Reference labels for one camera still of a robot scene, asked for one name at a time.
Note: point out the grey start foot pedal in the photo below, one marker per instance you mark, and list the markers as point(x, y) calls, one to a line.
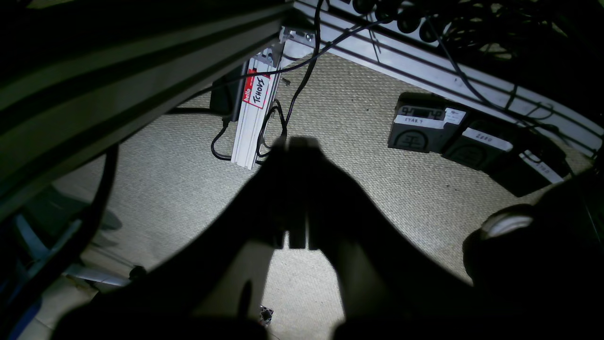
point(425, 123)

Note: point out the aluminium frame leg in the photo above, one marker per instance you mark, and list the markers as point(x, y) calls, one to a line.
point(259, 92)

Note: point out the white power strip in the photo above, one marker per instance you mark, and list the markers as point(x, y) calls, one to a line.
point(534, 62)

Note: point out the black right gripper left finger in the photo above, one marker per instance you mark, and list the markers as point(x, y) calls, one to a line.
point(212, 288)

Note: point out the grey zero foot pedal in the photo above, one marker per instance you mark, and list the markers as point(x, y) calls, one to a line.
point(481, 144)

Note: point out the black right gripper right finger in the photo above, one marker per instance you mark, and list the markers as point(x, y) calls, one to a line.
point(536, 271)

